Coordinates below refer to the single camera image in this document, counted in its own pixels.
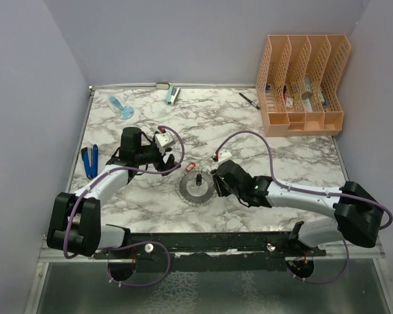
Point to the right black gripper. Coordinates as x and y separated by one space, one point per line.
221 191

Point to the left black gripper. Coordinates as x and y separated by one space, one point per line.
165 167

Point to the light blue stapler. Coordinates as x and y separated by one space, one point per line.
173 93

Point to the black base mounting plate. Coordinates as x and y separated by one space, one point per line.
153 257

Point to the white clip at wall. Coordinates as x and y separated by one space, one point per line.
162 85

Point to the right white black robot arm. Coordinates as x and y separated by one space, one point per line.
349 212

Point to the key with black tag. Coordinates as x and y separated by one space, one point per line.
198 179

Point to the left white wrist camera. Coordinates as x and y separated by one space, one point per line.
164 141

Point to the black marker pen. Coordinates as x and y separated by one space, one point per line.
252 103

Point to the aluminium frame rail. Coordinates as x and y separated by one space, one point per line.
363 248

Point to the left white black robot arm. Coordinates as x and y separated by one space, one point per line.
75 225

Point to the blue white packaged item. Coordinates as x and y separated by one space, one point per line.
120 108

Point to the dark blue stapler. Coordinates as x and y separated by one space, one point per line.
89 157

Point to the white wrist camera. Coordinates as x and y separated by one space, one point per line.
221 156
164 141

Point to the orange plastic file organizer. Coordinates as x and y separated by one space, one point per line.
297 84

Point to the round metal keyring disc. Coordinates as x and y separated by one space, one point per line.
195 195

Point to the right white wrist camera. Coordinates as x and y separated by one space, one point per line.
221 156

